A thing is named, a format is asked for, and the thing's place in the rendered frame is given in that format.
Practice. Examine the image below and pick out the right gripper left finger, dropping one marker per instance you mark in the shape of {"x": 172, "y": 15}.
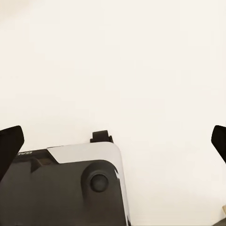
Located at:
{"x": 11, "y": 141}

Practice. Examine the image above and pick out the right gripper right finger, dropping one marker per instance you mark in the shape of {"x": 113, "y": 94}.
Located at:
{"x": 218, "y": 139}

